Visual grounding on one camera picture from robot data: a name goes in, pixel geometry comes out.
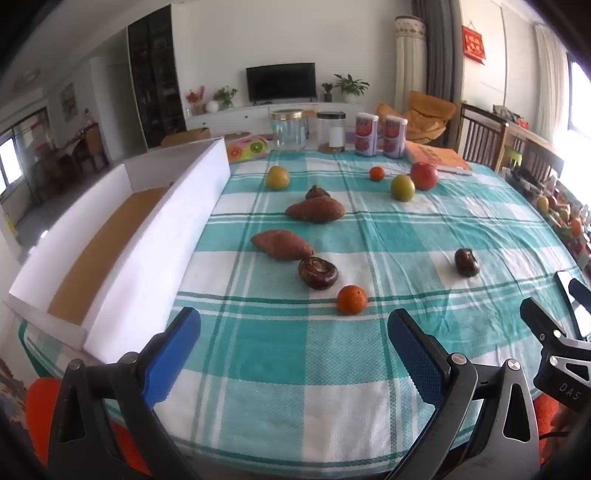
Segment leafy plant in white pot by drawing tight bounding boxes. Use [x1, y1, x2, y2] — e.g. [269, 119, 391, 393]
[213, 86, 239, 110]

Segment pile of small fruits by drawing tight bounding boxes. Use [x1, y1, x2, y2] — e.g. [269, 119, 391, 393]
[536, 185, 591, 261]

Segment black television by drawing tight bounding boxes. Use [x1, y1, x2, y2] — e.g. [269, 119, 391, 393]
[246, 63, 317, 103]

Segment white curtain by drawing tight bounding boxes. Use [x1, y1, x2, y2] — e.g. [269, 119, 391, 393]
[534, 23, 571, 145]

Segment orange book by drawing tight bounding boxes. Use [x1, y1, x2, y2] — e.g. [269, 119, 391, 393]
[404, 141, 474, 176]

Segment reddish brown sweet potato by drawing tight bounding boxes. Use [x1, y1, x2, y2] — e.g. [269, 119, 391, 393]
[285, 198, 346, 224]
[250, 230, 315, 260]

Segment red wall hanging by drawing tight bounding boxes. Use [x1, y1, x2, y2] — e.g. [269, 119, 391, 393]
[462, 25, 487, 65]

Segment red flowers in vase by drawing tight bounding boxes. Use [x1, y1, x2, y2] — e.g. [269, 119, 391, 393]
[185, 86, 206, 116]

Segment grey curtain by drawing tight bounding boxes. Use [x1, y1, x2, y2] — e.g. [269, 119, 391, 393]
[411, 0, 462, 101]

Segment teal checked tablecloth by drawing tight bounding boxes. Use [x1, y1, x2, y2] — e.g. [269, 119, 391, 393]
[18, 148, 591, 467]

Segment red and white tin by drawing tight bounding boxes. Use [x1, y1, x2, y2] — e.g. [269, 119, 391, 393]
[354, 113, 380, 158]
[383, 115, 408, 160]

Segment fruit-print pouch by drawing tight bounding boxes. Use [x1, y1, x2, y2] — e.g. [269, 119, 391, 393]
[225, 134, 273, 164]

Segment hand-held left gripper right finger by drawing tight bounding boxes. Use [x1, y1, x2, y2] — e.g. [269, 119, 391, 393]
[387, 308, 542, 480]

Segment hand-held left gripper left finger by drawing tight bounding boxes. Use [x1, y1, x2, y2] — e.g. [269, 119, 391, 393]
[46, 306, 204, 480]

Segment clear jar with black lid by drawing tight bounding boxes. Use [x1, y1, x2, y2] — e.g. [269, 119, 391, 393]
[316, 111, 347, 154]

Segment white television console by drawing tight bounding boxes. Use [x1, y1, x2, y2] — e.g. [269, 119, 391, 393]
[186, 102, 402, 139]

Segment white cardboard box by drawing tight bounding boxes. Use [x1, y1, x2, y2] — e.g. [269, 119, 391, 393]
[4, 136, 232, 365]

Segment yellow-green round fruit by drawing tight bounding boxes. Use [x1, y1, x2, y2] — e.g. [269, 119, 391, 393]
[265, 165, 291, 191]

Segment orange bean bag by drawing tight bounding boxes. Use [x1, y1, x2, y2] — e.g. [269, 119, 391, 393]
[375, 91, 458, 145]

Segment glass jar with gold lid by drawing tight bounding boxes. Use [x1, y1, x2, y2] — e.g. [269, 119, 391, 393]
[270, 109, 304, 151]

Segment large green potted plant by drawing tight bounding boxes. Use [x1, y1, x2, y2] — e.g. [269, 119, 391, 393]
[334, 74, 370, 103]

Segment covered standing air conditioner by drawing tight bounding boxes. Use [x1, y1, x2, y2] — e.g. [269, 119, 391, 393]
[394, 16, 428, 116]

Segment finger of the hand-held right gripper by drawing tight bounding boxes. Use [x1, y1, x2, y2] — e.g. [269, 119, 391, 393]
[556, 271, 591, 339]
[520, 297, 567, 343]

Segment light wooden chair back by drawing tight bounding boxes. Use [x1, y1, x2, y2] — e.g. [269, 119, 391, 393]
[161, 128, 212, 148]

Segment dark glass display cabinet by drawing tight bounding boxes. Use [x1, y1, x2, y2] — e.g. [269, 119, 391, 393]
[128, 4, 188, 149]

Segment green-yellow round fruit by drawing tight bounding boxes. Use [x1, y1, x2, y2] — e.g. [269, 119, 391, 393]
[390, 174, 416, 203]

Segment framed wall picture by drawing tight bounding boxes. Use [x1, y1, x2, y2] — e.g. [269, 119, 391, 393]
[59, 83, 77, 122]

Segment red apple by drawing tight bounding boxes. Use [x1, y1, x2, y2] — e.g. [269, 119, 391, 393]
[410, 162, 439, 191]

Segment dark wooden chair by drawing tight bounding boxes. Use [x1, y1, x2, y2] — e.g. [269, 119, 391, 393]
[496, 137, 565, 180]
[457, 103, 509, 168]

